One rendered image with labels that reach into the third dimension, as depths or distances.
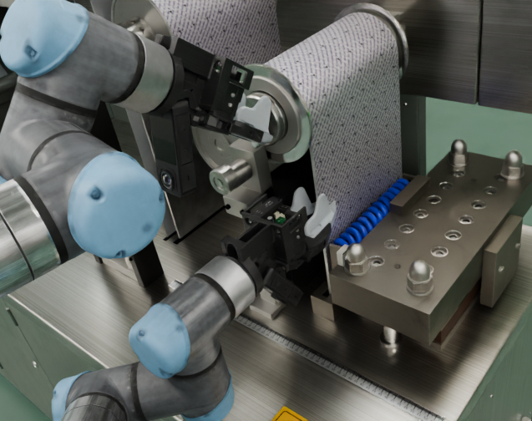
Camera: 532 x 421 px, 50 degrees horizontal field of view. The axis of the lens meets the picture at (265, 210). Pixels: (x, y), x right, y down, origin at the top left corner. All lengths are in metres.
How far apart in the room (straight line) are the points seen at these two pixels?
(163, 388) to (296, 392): 0.22
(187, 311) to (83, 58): 0.30
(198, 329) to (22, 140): 0.29
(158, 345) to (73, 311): 0.50
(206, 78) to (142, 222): 0.27
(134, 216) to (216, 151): 0.51
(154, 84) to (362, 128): 0.40
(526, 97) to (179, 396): 0.67
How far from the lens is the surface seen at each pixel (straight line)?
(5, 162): 0.57
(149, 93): 0.60
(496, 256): 0.90
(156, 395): 0.75
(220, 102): 0.67
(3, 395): 2.43
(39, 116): 0.56
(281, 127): 0.77
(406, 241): 0.90
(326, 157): 0.83
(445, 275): 0.84
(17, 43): 0.55
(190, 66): 0.65
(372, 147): 0.94
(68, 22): 0.55
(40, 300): 1.20
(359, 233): 0.91
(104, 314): 1.10
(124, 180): 0.43
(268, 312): 0.98
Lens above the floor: 1.59
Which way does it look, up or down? 34 degrees down
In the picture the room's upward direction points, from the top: 11 degrees counter-clockwise
